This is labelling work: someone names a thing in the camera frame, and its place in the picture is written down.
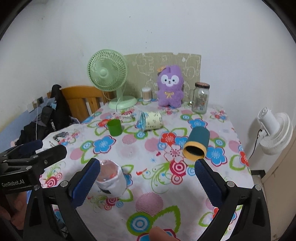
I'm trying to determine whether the beige patterned board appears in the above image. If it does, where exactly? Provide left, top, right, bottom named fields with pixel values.
left=124, top=52, right=202, bottom=102

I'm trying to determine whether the person's right hand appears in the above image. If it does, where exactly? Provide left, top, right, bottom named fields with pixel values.
left=149, top=226, right=178, bottom=241

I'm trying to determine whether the glass jar with black lid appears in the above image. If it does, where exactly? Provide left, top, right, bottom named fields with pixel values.
left=192, top=82, right=210, bottom=114

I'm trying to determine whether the cotton swab container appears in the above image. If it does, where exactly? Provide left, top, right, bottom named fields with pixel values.
left=142, top=87, right=152, bottom=102

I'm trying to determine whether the yellow cup with clear lid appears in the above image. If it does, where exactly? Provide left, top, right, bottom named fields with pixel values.
left=137, top=111, right=163, bottom=132

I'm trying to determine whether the person's left hand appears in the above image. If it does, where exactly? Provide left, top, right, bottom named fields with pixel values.
left=1, top=192, right=27, bottom=239

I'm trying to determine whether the purple plush toy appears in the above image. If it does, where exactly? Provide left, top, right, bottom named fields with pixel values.
left=157, top=65, right=184, bottom=108

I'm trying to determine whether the green plastic cup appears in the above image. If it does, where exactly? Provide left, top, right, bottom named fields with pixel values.
left=107, top=119, right=122, bottom=137

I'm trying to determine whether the wooden chair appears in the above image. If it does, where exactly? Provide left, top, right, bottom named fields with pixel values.
left=54, top=85, right=114, bottom=123

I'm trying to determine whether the black bag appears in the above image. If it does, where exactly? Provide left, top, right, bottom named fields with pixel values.
left=15, top=84, right=72, bottom=146

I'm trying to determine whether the white floor fan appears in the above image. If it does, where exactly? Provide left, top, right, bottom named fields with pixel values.
left=257, top=107, right=293, bottom=155

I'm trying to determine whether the clear plastic cup white sleeve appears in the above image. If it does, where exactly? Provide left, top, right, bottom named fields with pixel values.
left=96, top=160, right=127, bottom=197

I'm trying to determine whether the floral tablecloth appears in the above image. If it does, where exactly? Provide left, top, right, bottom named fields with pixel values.
left=40, top=101, right=253, bottom=240

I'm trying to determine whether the green desk fan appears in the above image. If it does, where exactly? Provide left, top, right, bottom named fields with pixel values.
left=87, top=49, right=137, bottom=110

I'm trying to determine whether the teal and yellow cup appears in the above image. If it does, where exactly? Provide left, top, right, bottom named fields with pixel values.
left=183, top=126, right=210, bottom=162

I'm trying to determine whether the white printed shirt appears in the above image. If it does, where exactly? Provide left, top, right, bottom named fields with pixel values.
left=36, top=124, right=82, bottom=153

